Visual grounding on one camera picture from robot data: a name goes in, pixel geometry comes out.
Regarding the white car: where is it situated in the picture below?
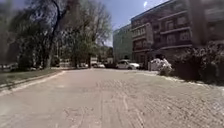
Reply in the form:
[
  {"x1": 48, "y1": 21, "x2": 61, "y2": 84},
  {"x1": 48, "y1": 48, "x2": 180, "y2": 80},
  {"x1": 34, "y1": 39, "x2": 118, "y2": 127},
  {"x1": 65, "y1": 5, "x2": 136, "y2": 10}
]
[{"x1": 115, "y1": 59, "x2": 141, "y2": 71}]

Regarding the pale green building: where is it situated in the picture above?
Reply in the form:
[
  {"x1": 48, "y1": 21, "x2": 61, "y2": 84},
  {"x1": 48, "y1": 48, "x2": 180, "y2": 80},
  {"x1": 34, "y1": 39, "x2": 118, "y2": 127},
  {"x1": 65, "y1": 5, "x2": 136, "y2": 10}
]
[{"x1": 112, "y1": 23, "x2": 134, "y2": 64}]

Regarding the row of tall trees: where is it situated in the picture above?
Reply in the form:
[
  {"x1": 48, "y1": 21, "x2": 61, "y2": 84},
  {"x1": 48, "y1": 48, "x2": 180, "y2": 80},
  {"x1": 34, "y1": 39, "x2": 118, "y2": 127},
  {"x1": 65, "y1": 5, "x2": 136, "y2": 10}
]
[{"x1": 0, "y1": 0, "x2": 114, "y2": 71}]

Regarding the dark green hedge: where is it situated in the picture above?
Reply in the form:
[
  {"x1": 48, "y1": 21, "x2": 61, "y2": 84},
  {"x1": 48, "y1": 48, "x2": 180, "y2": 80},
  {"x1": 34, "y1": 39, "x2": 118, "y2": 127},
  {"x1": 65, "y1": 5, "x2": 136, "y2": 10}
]
[{"x1": 171, "y1": 43, "x2": 224, "y2": 84}]

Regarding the grass strip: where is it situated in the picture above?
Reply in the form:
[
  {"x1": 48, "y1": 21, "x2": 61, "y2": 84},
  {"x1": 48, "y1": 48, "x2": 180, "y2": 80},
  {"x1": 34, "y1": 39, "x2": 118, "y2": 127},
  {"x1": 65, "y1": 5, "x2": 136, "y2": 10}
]
[{"x1": 0, "y1": 68, "x2": 63, "y2": 86}]

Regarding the pale stone kerb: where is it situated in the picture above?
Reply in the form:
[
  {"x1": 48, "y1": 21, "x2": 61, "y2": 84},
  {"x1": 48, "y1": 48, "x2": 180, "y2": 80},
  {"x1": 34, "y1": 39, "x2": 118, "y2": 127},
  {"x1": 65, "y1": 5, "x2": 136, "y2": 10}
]
[{"x1": 0, "y1": 69, "x2": 68, "y2": 96}]

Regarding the pale brick paved path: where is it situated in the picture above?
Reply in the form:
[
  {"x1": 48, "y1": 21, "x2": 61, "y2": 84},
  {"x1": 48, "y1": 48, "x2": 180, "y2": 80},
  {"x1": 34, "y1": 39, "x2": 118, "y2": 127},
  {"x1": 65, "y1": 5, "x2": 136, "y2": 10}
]
[{"x1": 0, "y1": 68, "x2": 224, "y2": 128}]

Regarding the red brick apartment building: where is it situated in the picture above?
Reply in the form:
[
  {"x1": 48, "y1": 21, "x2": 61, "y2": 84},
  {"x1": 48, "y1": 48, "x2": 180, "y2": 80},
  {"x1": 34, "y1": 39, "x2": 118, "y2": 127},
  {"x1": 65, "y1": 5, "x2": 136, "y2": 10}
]
[{"x1": 130, "y1": 0, "x2": 224, "y2": 66}]

